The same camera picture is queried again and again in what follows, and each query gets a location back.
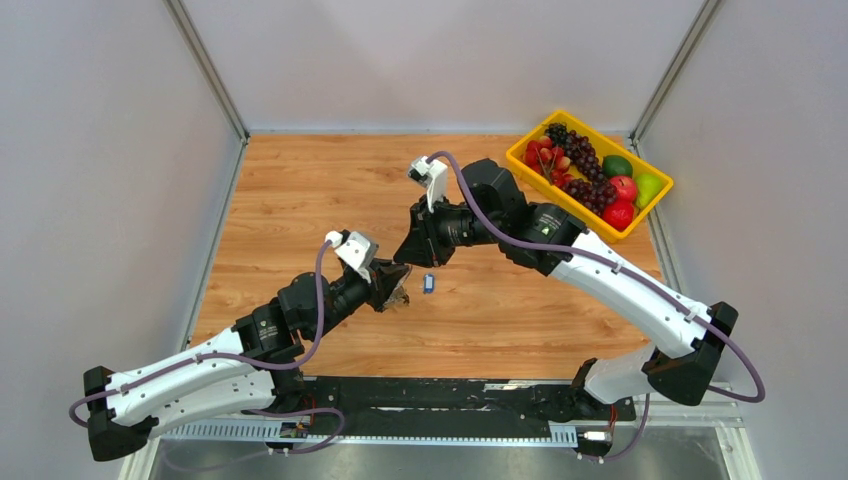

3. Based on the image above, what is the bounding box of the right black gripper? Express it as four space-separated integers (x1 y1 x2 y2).
393 192 503 268

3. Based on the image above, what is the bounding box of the metal keyring with keys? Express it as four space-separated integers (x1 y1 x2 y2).
384 277 410 309

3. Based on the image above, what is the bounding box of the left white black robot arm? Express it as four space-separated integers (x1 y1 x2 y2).
83 259 411 462

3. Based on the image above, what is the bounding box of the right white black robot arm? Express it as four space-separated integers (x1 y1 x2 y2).
394 157 738 418

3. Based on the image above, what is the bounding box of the blue key tag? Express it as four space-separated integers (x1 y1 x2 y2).
422 273 435 294

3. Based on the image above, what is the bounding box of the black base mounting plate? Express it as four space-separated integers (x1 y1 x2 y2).
267 376 636 439

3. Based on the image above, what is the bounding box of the red strawberries cluster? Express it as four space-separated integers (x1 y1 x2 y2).
522 135 573 190

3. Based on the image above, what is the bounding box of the dark grape bunch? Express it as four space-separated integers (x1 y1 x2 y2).
544 122 617 216

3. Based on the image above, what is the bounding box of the red round fruit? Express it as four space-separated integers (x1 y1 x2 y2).
602 201 636 232

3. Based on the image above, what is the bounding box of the green lime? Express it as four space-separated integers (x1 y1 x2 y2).
601 155 633 179

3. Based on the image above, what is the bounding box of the red apple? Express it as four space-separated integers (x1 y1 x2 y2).
609 175 639 204

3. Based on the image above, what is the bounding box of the green pear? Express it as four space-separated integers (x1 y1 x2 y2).
634 173 665 210

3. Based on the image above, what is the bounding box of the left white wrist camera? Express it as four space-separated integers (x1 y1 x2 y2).
324 231 379 284

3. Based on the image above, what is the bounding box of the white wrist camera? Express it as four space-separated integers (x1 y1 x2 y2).
407 156 448 213
324 231 379 284

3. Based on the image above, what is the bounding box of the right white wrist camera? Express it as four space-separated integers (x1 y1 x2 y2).
407 156 448 213

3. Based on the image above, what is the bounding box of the aluminium rail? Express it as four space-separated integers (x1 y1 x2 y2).
162 381 745 448

